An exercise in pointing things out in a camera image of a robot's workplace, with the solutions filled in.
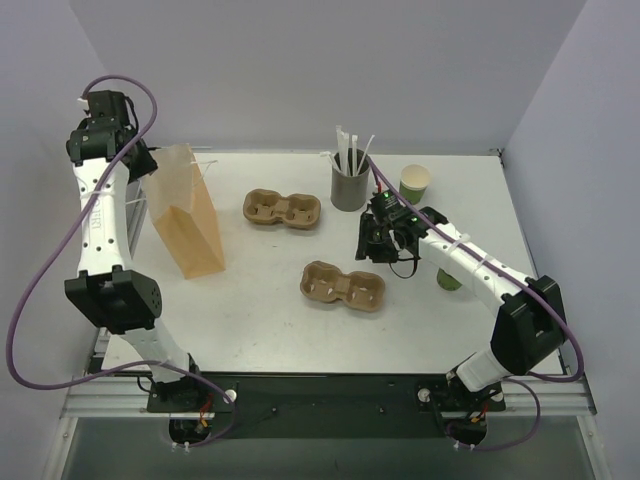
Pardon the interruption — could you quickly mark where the brown pulp cup carrier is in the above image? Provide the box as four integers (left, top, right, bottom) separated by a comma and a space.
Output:
300, 260, 386, 313

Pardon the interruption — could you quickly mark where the green paper coffee cup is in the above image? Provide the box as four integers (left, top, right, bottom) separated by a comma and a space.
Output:
436, 268, 462, 292

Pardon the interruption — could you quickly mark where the brown paper bag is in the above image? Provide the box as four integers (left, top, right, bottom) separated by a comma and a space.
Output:
142, 144, 226, 279

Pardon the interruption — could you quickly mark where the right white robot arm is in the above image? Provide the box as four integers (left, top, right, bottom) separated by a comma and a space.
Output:
355, 191, 566, 392

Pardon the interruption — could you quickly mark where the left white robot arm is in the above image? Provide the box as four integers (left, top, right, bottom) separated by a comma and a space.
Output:
65, 90, 205, 412

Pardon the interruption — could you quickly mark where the grey cylindrical straw holder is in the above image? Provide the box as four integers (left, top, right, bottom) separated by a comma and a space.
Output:
330, 149, 371, 212

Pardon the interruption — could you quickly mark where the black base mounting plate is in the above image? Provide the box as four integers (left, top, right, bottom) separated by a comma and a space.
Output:
147, 373, 506, 443

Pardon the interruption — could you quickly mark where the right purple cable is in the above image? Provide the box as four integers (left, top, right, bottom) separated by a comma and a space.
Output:
367, 155, 585, 451

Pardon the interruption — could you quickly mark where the purple cable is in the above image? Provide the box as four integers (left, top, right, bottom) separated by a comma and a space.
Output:
6, 74, 237, 449
367, 155, 585, 451

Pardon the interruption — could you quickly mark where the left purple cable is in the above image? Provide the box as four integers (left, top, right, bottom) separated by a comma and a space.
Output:
6, 74, 237, 449

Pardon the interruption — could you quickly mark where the aluminium rail frame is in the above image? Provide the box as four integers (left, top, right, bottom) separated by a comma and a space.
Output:
61, 376, 596, 419

